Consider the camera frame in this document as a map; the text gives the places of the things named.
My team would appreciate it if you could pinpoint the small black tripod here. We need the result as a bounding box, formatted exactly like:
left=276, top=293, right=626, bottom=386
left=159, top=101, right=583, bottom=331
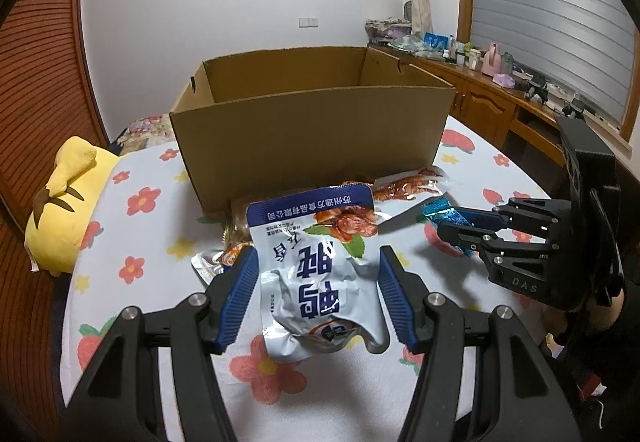
left=562, top=96, right=596, bottom=119
left=525, top=74, right=551, bottom=102

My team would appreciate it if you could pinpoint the wooden cabinet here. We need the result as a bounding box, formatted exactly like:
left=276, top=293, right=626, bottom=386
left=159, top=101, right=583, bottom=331
left=367, top=42, right=621, bottom=167

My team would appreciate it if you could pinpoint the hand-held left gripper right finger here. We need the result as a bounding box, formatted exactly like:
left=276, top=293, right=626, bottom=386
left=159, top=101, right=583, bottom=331
left=378, top=246, right=574, bottom=442

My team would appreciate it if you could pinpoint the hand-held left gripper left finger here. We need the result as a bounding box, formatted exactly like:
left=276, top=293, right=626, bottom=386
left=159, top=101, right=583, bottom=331
left=62, top=246, right=261, bottom=442

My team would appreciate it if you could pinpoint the pink bottle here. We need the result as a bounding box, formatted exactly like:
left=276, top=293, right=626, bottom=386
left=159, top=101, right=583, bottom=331
left=482, top=43, right=504, bottom=75

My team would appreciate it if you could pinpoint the patterned quilt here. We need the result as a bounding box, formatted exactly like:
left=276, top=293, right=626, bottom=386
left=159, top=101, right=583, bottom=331
left=117, top=114, right=177, bottom=155

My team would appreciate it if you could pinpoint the brown bar snack packet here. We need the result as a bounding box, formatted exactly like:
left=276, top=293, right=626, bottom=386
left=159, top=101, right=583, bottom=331
left=222, top=196, right=261, bottom=247

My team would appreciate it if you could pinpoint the grey window blind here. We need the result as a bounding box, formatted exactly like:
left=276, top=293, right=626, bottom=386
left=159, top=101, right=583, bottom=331
left=470, top=0, right=640, bottom=123

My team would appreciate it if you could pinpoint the pile of folded cloths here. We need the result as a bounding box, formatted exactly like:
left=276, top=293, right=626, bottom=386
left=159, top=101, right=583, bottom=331
left=365, top=18, right=414, bottom=40

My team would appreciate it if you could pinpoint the red shrimp print snack packet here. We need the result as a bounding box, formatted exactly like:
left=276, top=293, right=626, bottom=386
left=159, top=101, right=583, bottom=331
left=372, top=166, right=448, bottom=203

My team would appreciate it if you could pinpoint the wooden slatted wardrobe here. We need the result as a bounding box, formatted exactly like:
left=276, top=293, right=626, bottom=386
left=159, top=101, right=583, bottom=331
left=0, top=0, right=111, bottom=303

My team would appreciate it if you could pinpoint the small blue snack packet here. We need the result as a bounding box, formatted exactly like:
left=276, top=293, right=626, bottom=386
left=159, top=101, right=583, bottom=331
left=419, top=196, right=481, bottom=259

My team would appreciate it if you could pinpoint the yellow plush toy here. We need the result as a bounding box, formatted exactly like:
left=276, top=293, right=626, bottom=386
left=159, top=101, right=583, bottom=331
left=25, top=136, right=123, bottom=277

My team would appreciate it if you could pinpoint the white and blue snack packet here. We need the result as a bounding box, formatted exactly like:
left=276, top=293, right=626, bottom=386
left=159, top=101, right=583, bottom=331
left=246, top=184, right=391, bottom=364

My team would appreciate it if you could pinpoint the green patterned cloth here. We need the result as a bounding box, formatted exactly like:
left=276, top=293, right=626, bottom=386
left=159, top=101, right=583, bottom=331
left=390, top=36, right=451, bottom=58

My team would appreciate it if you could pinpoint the brown cardboard box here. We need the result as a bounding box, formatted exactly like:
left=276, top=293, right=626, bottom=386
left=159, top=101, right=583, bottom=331
left=169, top=46, right=457, bottom=219

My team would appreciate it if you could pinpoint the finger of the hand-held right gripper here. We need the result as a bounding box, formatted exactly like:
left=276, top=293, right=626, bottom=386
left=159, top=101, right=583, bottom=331
left=450, top=197, right=572, bottom=236
left=436, top=223, right=560, bottom=269

